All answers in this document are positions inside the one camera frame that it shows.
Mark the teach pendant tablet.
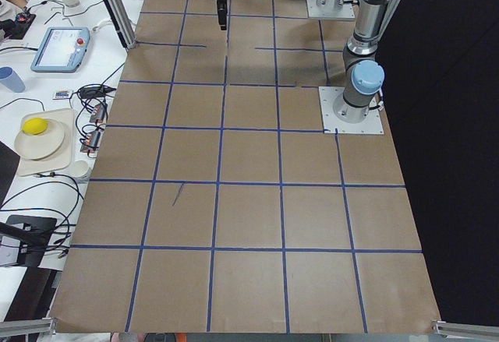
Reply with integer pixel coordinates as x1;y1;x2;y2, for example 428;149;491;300
30;26;90;73

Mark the small colourful card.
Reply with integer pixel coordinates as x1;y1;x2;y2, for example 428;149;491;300
52;90;74;100

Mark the yellow lemon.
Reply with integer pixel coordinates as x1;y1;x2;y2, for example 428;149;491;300
22;118;48;136

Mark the beige tray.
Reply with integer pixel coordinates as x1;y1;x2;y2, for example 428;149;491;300
16;108;75;176

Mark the blue plastic cup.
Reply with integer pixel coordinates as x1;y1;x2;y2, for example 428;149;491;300
0;66;26;93

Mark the beige plate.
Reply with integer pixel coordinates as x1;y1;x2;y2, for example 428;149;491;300
14;120;65;160

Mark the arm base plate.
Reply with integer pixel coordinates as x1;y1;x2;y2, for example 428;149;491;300
319;86;384;135
306;0;356;21

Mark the aluminium frame post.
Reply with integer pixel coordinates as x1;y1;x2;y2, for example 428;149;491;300
103;0;136;50

